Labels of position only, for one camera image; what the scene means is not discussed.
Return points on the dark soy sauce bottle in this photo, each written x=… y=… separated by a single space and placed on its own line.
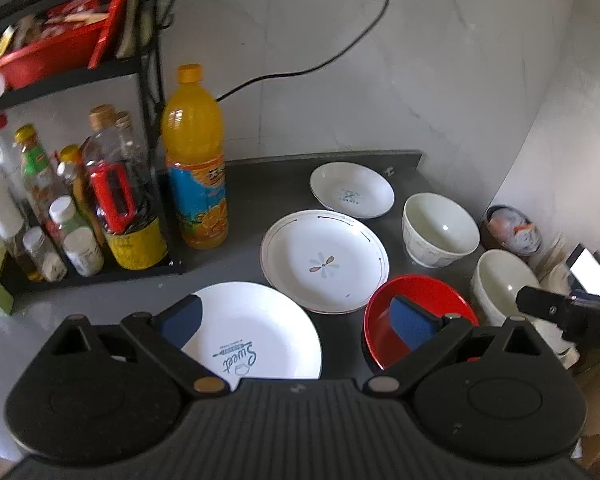
x=116 y=164

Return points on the red black bowl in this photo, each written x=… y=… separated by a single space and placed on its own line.
x=417 y=287

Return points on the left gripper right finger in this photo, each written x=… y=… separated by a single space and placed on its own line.
x=398 y=325

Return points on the red plastic basket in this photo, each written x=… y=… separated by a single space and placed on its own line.
x=73 y=35

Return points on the white patterned bowl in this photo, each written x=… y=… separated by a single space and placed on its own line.
x=437 y=231

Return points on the black wire kitchen rack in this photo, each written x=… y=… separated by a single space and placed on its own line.
x=146 y=65

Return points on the small spice jar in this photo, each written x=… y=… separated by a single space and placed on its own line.
x=44 y=254

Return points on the white plate Bakery print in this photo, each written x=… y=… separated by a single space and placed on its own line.
x=352 y=189

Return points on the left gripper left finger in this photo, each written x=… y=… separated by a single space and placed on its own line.
x=162 y=338

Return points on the brown pot with packets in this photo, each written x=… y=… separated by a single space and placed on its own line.
x=507 y=228

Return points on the white plate flower print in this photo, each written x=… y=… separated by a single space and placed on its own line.
x=327 y=262

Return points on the white plate Sweet print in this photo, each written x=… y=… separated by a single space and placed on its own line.
x=248 y=330

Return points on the orange juice bottle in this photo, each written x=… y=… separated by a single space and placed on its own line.
x=192 y=134

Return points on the smartphone with lit screen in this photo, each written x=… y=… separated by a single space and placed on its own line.
x=585 y=270

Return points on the green label sauce bottle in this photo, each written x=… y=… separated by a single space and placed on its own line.
x=38 y=176

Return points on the small white cap jar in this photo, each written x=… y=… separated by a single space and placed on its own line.
x=76 y=236

